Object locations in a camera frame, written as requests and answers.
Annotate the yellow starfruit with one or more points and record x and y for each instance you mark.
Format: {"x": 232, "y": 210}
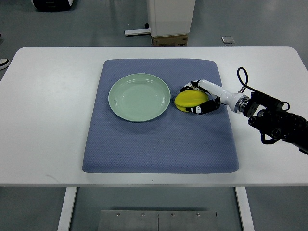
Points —
{"x": 190, "y": 98}

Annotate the grey floor plate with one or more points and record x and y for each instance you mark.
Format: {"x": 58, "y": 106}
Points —
{"x": 228, "y": 40}

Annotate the white cabinet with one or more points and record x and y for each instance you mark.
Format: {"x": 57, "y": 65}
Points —
{"x": 170, "y": 17}

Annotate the blue quilted mat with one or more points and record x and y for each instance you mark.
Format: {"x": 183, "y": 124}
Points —
{"x": 175, "y": 141}

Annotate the right white table leg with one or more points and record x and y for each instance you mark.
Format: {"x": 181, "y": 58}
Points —
{"x": 244, "y": 209}

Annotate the white table leg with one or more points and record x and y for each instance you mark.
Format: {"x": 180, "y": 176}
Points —
{"x": 244, "y": 209}
{"x": 67, "y": 209}

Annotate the cardboard box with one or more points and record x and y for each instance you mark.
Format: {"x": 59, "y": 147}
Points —
{"x": 170, "y": 41}

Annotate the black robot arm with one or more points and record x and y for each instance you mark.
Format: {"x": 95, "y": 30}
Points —
{"x": 271, "y": 118}

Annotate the white metal bar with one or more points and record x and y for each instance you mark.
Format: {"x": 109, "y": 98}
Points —
{"x": 137, "y": 32}

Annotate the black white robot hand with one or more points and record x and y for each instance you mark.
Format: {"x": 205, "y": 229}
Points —
{"x": 216, "y": 97}

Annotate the white sneaker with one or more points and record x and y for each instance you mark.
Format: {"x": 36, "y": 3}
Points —
{"x": 4, "y": 63}

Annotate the black white machine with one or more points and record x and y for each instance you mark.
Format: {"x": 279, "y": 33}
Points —
{"x": 52, "y": 5}

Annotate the left white table leg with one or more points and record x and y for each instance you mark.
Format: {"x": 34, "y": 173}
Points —
{"x": 67, "y": 209}

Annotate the light green plate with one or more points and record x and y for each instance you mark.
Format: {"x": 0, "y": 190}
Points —
{"x": 139, "y": 97}

